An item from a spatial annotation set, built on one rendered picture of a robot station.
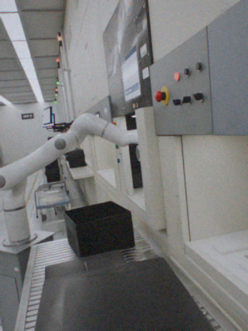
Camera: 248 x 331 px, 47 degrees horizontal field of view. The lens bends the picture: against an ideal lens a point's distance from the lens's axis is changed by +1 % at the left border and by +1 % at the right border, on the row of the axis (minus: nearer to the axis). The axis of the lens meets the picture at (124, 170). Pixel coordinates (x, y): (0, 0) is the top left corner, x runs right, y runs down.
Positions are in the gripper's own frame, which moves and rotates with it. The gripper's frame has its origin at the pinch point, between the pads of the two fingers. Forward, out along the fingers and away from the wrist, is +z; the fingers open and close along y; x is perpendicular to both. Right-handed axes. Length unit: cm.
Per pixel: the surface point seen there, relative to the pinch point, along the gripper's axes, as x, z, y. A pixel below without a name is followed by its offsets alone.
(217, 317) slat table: -43, -35, 72
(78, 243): -34, -69, 17
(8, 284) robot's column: -63, -107, -18
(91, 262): -33, -66, 42
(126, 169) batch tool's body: -14, -28, -41
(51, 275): -33, -80, 44
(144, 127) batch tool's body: 13.3, -35.3, 26.6
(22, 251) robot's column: -43, -96, -12
